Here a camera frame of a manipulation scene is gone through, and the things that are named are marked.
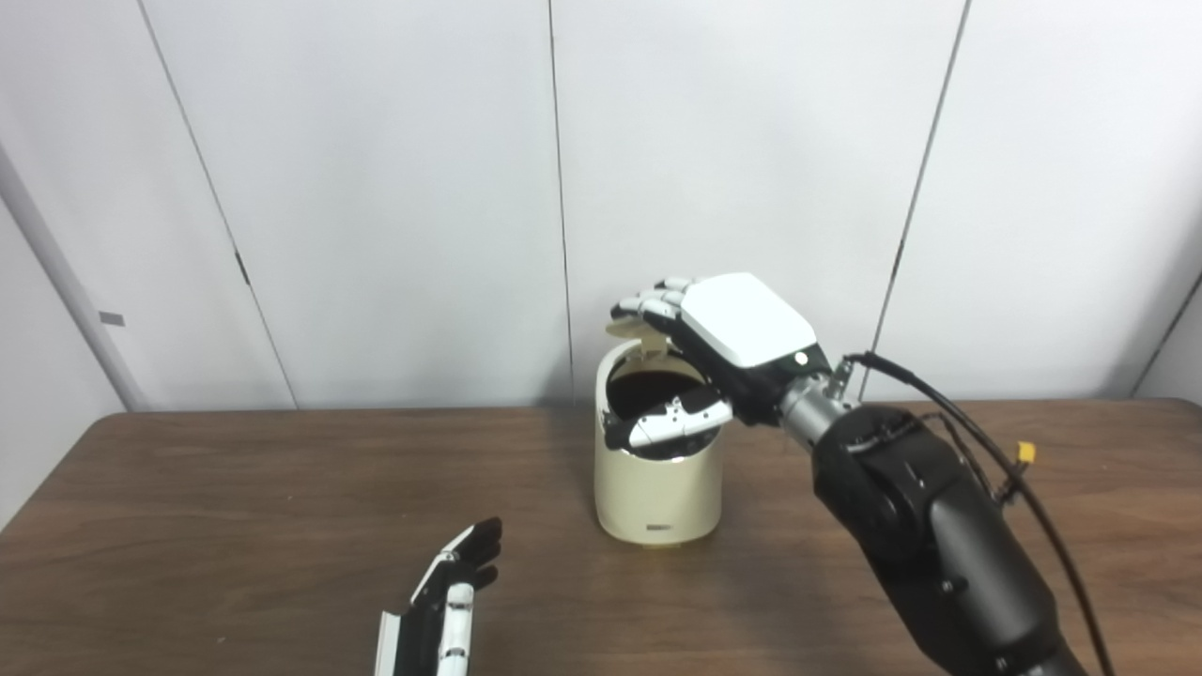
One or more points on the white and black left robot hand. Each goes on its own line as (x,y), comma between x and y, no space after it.
(441,610)

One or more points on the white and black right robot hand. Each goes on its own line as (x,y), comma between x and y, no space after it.
(751,319)

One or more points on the cream round bin lid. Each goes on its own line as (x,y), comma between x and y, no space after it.
(624,330)

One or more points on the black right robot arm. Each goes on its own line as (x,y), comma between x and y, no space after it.
(939,535)

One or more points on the cream-colored round bin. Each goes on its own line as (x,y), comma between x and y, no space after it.
(657,493)

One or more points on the black wall seam clip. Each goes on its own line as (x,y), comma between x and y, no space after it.
(242,268)

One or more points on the small gray wall label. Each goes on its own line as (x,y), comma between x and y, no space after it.
(112,318)

